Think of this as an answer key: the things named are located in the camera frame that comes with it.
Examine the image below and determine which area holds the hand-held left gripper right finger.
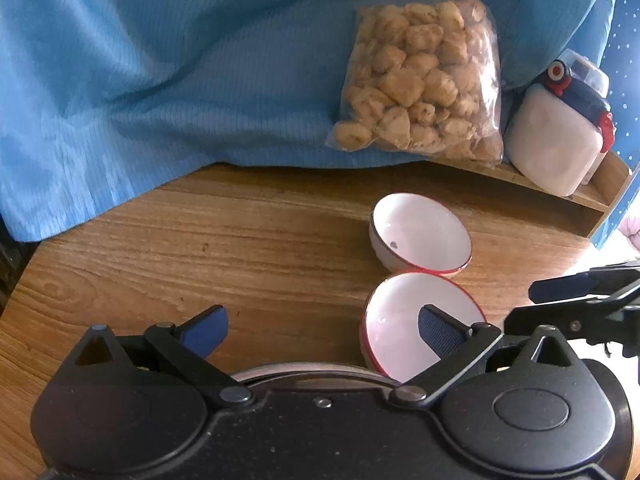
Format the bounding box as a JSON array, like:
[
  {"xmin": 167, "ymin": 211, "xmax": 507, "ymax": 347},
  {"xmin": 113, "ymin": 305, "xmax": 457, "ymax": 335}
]
[{"xmin": 390, "ymin": 304, "xmax": 583, "ymax": 408}]

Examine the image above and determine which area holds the white bottle blue lid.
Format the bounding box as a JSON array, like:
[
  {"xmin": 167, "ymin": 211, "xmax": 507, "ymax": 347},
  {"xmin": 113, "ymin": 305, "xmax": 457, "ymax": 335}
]
[{"xmin": 504, "ymin": 49, "xmax": 616, "ymax": 198}]

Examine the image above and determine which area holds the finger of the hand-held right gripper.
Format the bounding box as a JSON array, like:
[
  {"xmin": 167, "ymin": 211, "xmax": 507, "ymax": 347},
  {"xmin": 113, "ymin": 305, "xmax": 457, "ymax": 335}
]
[
  {"xmin": 504, "ymin": 280, "xmax": 640, "ymax": 347},
  {"xmin": 529, "ymin": 259, "xmax": 640, "ymax": 306}
]

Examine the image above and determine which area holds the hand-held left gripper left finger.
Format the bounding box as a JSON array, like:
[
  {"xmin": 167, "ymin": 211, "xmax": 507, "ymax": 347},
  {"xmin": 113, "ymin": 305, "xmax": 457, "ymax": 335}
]
[{"xmin": 57, "ymin": 304, "xmax": 256, "ymax": 408}]

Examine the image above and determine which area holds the large steel plate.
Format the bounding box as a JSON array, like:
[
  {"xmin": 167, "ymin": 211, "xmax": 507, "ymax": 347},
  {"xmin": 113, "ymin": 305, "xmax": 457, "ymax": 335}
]
[{"xmin": 231, "ymin": 359, "xmax": 401, "ymax": 392}]

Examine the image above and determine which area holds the pink cloth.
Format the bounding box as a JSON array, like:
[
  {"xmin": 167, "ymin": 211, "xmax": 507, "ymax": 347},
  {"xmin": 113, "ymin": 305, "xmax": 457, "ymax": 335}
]
[{"xmin": 617, "ymin": 215, "xmax": 640, "ymax": 251}]

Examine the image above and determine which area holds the blue dotted curtain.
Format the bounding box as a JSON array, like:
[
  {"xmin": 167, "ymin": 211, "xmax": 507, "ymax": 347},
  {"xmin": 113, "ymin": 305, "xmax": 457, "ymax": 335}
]
[{"xmin": 595, "ymin": 0, "xmax": 640, "ymax": 251}]

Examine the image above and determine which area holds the blue cloth cover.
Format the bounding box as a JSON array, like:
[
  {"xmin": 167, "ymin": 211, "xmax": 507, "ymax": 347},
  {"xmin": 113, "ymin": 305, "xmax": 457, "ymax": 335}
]
[{"xmin": 0, "ymin": 0, "xmax": 621, "ymax": 243}]

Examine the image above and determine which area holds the clear bag of snacks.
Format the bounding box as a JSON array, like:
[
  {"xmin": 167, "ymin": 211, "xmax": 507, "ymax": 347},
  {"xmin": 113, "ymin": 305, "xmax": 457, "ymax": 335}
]
[{"xmin": 325, "ymin": 0, "xmax": 506, "ymax": 168}]

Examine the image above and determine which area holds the white bowl red rim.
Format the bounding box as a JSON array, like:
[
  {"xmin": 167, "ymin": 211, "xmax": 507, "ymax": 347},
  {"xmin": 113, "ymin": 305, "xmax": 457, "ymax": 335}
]
[
  {"xmin": 360, "ymin": 271, "xmax": 488, "ymax": 383},
  {"xmin": 369, "ymin": 192, "xmax": 473, "ymax": 278}
]

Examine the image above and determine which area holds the wooden desk shelf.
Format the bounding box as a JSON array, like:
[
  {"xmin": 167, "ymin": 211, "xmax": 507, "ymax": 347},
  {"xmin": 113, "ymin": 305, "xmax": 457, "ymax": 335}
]
[{"xmin": 435, "ymin": 150, "xmax": 633, "ymax": 238}]

